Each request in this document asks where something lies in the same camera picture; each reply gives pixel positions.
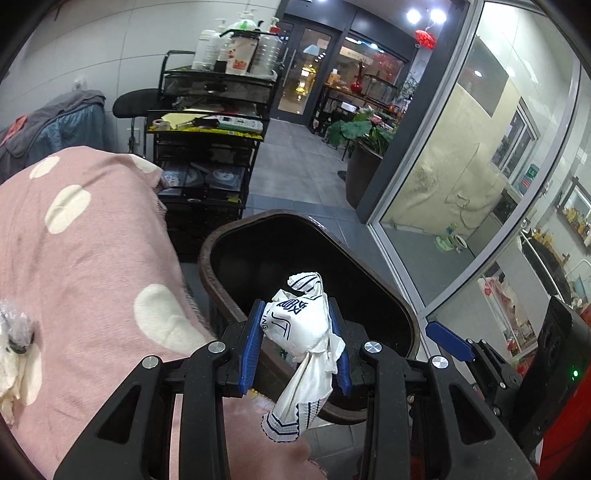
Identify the red cloth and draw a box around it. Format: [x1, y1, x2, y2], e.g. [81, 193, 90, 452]
[7, 115, 31, 139]

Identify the clear plastic wrapper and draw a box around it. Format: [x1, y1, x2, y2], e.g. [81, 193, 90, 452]
[0, 298, 37, 356]

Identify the glass double door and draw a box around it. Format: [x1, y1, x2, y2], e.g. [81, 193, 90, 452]
[277, 14, 343, 126]

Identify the dark plant pot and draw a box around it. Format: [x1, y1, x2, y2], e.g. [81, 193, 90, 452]
[344, 138, 386, 210]

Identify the white green flat pack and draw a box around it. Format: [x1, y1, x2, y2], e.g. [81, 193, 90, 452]
[217, 115, 264, 133]

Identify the white striped plastic bag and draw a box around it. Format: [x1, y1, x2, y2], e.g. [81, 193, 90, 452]
[261, 271, 347, 443]

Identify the green wall sign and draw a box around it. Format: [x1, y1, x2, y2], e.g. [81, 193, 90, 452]
[519, 162, 540, 195]

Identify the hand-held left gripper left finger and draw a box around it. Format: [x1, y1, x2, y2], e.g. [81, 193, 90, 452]
[53, 299, 267, 480]

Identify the dark brown waste bin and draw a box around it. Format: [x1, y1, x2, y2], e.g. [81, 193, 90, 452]
[198, 209, 421, 425]

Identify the dark console table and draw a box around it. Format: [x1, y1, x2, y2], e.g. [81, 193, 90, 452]
[318, 69, 403, 136]

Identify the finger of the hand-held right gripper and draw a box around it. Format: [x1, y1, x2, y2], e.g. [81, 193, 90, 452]
[425, 320, 525, 407]

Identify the green leafy plant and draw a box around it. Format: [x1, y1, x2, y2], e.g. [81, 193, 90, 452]
[325, 104, 400, 155]

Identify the black mesh cart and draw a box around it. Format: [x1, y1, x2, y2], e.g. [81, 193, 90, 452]
[145, 50, 278, 264]

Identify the green white pump bottle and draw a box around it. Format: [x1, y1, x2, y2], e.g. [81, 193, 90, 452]
[229, 6, 258, 34]

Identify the yellow cloth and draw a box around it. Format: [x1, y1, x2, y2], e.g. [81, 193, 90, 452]
[164, 113, 200, 131]

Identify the clear plastic bottle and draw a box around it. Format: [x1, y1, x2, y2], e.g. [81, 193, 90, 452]
[252, 17, 283, 77]

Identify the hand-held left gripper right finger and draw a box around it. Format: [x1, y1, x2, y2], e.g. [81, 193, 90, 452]
[328, 305, 539, 480]

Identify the massage bed with grey cover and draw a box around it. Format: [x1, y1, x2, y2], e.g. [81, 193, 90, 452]
[0, 90, 109, 185]

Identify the blue white patterned packet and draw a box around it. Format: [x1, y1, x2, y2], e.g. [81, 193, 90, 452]
[161, 168, 186, 191]

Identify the white jug with orange label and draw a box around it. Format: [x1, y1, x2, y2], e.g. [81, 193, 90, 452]
[225, 33, 258, 75]

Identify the black chair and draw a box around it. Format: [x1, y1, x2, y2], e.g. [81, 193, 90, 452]
[112, 89, 162, 153]

